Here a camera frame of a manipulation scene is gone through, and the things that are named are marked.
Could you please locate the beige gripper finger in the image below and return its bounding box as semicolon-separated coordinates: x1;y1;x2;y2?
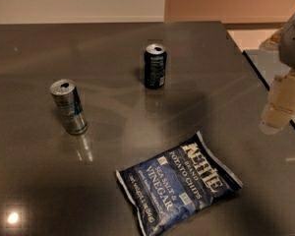
260;69;295;135

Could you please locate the blue Kettle chip bag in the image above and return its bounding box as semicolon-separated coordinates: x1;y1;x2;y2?
116;133;242;236

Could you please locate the black drink can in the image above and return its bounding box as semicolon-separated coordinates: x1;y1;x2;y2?
145;43;167;89

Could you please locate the silver blue drink can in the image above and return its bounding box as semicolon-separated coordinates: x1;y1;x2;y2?
50;79;88;135

